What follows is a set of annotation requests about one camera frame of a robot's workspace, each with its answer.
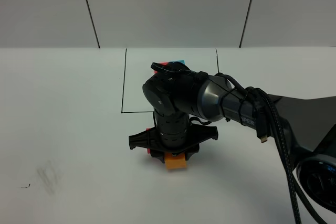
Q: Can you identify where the template red cube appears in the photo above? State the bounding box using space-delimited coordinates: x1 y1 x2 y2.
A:
151 62 167 73

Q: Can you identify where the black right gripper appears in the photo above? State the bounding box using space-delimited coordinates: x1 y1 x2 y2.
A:
129 111 218 164

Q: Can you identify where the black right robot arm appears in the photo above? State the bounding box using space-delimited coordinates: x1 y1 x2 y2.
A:
129 62 335 211

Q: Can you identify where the template blue cube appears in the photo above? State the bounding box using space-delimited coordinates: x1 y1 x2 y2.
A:
171 60 185 64

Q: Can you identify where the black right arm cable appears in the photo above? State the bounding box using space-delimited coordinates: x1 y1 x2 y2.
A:
217 73 329 224

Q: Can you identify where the orange cube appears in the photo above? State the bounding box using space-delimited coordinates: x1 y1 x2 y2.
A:
164 153 187 170

